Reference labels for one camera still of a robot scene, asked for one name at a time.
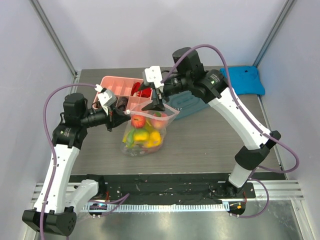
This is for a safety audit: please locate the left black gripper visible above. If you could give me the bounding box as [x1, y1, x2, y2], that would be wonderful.
[79, 103, 131, 132]

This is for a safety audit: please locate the pink peach toy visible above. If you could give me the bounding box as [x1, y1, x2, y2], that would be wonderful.
[150, 112, 168, 130]

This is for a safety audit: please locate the red strawberry toy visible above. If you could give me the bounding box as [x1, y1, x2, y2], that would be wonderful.
[131, 114, 147, 129]

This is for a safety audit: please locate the green cucumber toy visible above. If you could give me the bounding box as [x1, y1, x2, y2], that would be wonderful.
[122, 128, 136, 148]

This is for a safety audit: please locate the clear pink zip top bag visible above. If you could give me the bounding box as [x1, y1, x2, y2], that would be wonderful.
[121, 100, 180, 156]

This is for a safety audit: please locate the yellow bell pepper toy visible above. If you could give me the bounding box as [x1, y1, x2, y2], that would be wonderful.
[144, 130, 162, 148]

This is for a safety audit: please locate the green lime toy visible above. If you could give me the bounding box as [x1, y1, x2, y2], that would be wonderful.
[133, 128, 150, 143]

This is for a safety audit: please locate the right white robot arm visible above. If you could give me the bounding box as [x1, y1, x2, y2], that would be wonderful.
[140, 47, 281, 198]

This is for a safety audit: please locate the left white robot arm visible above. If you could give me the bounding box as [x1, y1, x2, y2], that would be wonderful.
[22, 89, 130, 237]

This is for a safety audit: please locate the dark rolled sock right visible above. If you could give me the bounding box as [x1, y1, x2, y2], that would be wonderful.
[116, 96, 129, 112]

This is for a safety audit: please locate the red fabric item right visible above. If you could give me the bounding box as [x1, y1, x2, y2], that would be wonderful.
[140, 88, 152, 98]

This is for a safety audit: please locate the red fabric item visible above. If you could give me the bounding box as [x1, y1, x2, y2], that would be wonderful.
[131, 82, 142, 97]
[140, 88, 152, 98]

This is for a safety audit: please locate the pink divided organizer box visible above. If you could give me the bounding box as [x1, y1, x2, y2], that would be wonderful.
[100, 76, 152, 110]

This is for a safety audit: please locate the red fabric item left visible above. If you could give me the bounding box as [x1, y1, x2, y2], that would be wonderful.
[131, 82, 142, 97]

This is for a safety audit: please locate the teal plastic fruit tray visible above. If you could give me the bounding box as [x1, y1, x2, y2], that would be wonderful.
[166, 91, 209, 120]

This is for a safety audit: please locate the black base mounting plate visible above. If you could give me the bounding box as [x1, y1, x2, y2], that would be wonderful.
[69, 174, 256, 201]

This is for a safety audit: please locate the folded blue cloth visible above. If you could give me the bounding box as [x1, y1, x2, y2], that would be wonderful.
[228, 66, 266, 96]

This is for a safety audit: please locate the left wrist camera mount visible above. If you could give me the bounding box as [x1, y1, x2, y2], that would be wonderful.
[93, 84, 117, 116]

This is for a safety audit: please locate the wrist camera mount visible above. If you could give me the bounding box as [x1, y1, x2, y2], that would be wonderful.
[142, 65, 164, 89]
[93, 84, 117, 116]

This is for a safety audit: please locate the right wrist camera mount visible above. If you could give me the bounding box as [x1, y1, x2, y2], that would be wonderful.
[142, 65, 164, 89]

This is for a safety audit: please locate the white slotted cable duct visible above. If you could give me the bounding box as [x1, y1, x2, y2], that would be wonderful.
[81, 202, 230, 213]

